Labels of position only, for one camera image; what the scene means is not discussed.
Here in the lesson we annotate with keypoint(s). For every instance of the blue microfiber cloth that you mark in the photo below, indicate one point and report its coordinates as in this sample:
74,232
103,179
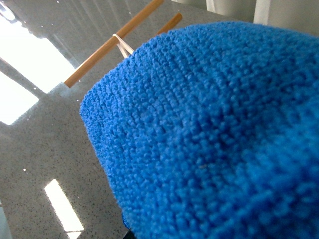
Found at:
212,132

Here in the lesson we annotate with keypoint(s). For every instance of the white pleated curtain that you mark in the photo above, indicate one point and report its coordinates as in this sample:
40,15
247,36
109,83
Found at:
299,15

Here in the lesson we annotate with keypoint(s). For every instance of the white towel rack, wooden bars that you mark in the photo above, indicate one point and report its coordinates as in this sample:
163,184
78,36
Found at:
115,40

